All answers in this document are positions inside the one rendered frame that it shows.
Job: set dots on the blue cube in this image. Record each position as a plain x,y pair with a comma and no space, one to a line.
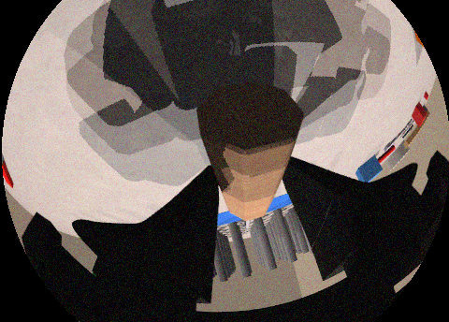
368,171

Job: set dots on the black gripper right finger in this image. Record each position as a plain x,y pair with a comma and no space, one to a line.
337,212

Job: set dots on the blue flat strip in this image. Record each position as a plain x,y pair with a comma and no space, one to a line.
227,217

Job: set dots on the red-handled screwdriver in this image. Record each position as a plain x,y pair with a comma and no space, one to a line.
380,159

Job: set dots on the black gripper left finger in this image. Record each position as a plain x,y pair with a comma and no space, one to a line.
178,241

